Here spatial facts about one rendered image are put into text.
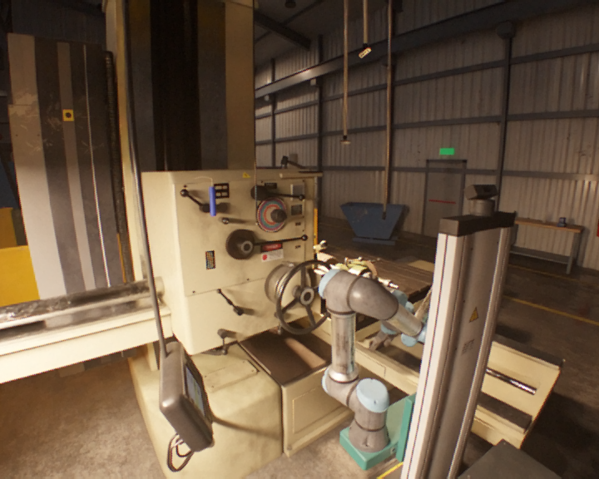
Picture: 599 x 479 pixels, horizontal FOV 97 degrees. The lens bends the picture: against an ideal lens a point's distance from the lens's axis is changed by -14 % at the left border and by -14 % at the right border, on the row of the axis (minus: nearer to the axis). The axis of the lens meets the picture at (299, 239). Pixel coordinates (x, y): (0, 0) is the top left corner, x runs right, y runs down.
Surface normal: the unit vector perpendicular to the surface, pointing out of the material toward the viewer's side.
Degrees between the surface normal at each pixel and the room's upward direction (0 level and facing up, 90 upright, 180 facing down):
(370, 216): 90
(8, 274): 90
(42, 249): 90
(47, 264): 90
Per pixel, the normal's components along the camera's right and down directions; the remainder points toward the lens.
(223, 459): 0.48, 0.20
